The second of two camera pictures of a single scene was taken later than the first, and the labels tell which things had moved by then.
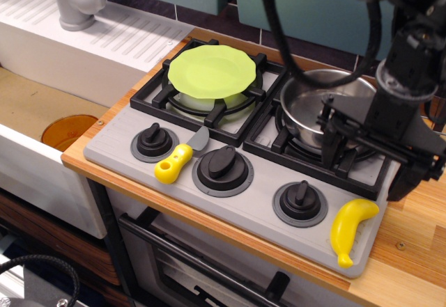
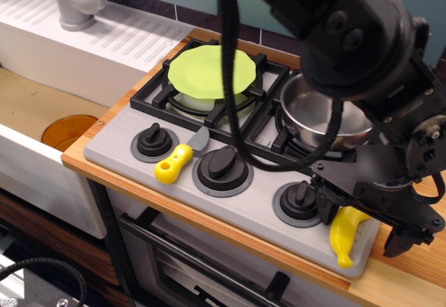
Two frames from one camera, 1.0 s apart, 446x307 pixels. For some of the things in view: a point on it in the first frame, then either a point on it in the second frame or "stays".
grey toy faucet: (77, 3) stays
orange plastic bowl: (61, 132) stays
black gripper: (390, 125) to (396, 205)
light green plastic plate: (212, 71) stays
